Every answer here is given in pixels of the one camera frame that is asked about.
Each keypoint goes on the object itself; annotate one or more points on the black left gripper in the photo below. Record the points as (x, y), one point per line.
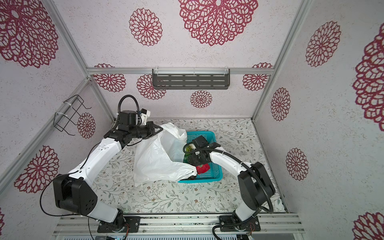
(151, 126)

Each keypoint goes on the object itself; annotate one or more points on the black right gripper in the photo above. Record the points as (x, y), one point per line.
(195, 162)

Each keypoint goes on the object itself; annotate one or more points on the red dragon fruit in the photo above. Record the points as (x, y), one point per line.
(201, 169)

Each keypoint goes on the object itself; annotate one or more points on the green bumpy custard apple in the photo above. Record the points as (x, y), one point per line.
(188, 148)

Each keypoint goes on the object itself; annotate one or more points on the white plastic bag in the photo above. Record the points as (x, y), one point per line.
(161, 158)

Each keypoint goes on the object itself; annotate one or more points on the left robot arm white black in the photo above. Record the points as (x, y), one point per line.
(73, 191)

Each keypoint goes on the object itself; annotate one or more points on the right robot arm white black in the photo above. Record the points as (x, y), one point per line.
(256, 187)

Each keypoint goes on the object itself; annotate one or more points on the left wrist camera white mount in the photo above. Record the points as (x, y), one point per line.
(144, 115)

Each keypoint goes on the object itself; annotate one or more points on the grey wall shelf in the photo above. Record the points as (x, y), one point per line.
(191, 79)

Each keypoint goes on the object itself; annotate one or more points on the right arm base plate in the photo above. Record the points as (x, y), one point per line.
(232, 224)

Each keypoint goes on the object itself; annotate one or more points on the black wire wall rack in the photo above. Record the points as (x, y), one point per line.
(65, 117)

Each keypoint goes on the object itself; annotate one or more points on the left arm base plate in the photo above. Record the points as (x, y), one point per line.
(123, 224)

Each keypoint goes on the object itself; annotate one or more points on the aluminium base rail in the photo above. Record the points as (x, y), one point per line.
(195, 224)

